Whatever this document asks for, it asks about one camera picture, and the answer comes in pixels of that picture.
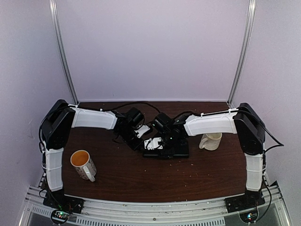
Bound black zip tool case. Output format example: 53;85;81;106
143;140;190;159

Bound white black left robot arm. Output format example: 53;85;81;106
39;99;150;209

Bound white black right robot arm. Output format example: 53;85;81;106
160;103;265;208

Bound cream white mug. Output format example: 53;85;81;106
198;133;222;151

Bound patterned mug orange inside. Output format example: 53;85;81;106
70;150;97;182

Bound right round circuit board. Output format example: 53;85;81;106
239;210;259;224

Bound round circuit board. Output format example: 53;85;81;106
239;210;259;224
50;210;70;224

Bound left round circuit board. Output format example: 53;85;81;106
50;210;70;224

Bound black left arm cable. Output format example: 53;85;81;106
110;101;163;116

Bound aluminium front rail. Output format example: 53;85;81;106
17;186;292;226

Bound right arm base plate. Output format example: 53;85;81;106
225;195;265;213

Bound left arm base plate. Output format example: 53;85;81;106
43;187;84;214

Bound aluminium left corner post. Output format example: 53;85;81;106
49;0;79;104

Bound aluminium corner post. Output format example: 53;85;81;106
227;0;257;108
49;0;79;104

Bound aluminium right corner post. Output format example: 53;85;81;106
227;0;257;108

